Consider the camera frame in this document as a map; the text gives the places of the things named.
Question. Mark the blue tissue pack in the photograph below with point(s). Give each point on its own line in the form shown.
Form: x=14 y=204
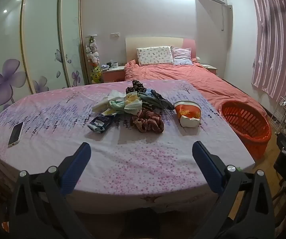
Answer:
x=100 y=123

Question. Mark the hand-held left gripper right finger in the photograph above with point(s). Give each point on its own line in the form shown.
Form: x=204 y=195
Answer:
x=207 y=169

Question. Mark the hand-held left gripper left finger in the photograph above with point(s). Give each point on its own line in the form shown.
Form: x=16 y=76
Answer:
x=75 y=169

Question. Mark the bed with salmon duvet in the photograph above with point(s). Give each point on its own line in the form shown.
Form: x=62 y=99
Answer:
x=182 y=77

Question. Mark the cream and pink headboard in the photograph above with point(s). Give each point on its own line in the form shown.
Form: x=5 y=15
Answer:
x=155 y=42

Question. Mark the small white round lamp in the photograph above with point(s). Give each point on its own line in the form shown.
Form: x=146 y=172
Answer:
x=197 y=59

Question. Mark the brown plaid scrunchie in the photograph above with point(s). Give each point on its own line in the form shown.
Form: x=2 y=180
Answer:
x=146 y=123

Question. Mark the white air conditioner pipe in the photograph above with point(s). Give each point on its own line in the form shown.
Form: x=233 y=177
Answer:
x=222 y=17

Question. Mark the white smartphone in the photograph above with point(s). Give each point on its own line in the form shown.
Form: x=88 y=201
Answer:
x=15 y=133

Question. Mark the pink striped curtain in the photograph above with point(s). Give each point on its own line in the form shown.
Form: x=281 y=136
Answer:
x=275 y=42

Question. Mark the pale green sock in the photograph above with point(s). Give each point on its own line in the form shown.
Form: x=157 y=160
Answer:
x=115 y=105

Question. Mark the white floral pillow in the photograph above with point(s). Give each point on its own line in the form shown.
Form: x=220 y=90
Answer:
x=155 y=54

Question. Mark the white wall socket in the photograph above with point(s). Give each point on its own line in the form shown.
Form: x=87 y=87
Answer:
x=115 y=34

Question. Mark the pink white nightstand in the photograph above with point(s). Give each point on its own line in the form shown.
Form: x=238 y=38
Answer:
x=211 y=68
x=113 y=73

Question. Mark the floral sliding door wardrobe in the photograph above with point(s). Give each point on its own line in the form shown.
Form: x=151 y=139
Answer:
x=40 y=29

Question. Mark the pink striped pillow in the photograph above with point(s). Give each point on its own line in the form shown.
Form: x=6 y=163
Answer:
x=181 y=56

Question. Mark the yellow green plush toy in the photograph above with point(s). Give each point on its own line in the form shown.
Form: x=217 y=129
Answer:
x=96 y=74

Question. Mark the pink lavender print tablecloth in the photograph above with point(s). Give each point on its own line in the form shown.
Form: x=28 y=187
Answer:
x=133 y=166

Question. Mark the dark checked cloth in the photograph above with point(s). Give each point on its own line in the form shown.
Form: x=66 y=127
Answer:
x=161 y=99

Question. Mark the green terry sock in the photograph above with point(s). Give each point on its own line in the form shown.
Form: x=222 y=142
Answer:
x=145 y=98

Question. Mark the white mug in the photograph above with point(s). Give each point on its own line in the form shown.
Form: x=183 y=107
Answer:
x=115 y=64

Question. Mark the orange plastic laundry basket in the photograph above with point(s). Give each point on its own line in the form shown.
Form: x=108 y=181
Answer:
x=245 y=122

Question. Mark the pale patterned sock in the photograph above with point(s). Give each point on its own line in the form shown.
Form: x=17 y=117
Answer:
x=133 y=103

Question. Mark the hanging plush toy column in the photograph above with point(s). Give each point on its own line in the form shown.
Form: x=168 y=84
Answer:
x=92 y=52

